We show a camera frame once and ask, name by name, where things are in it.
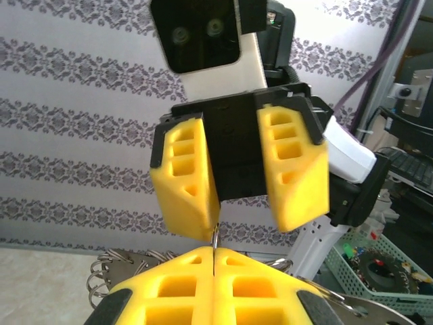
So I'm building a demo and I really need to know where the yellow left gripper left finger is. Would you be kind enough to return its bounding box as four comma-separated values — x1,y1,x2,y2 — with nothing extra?
84,246,215,325

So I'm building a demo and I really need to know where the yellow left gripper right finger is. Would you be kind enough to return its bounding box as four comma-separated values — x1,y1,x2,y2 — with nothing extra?
214,246,343,325

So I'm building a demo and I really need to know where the metal key plate with rings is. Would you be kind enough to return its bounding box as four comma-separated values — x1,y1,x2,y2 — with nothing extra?
87,221,415,325

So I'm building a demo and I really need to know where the green plastic basket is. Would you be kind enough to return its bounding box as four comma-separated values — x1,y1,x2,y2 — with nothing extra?
317,226,433,318

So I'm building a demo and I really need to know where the dark tape roll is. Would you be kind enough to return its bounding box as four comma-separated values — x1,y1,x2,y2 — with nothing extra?
357,249,421,305

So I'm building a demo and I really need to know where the black keyboard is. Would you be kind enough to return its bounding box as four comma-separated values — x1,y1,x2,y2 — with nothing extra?
385,148,433,198

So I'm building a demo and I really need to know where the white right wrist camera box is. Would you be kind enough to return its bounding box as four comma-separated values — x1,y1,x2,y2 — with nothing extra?
150,0,269,103

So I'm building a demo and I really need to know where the aluminium frame post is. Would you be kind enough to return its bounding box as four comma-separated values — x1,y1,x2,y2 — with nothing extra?
350,0,426,139

